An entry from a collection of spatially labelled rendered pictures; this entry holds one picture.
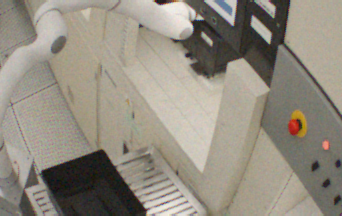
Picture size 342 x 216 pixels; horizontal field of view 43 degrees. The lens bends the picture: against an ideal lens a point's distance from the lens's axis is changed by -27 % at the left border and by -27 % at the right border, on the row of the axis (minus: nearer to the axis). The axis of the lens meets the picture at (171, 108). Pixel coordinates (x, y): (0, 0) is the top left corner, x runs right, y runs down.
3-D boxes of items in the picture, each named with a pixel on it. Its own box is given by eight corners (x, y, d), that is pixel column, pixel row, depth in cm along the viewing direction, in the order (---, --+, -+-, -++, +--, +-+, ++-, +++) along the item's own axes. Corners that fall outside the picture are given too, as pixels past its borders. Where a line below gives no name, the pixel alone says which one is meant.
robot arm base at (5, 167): (-18, 176, 169) (-28, 151, 155) (-7, 145, 182) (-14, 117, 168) (13, 193, 167) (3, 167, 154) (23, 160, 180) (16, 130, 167)
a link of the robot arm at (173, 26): (136, 2, 143) (202, 27, 167) (114, -18, 152) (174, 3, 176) (117, 25, 146) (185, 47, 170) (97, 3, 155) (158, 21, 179)
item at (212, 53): (174, 45, 206) (183, -13, 182) (218, 34, 214) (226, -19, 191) (213, 89, 192) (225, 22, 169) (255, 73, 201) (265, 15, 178)
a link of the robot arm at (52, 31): (-16, 117, 156) (-7, 148, 147) (-32, 105, 146) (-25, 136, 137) (65, 15, 151) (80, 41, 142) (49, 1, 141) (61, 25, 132)
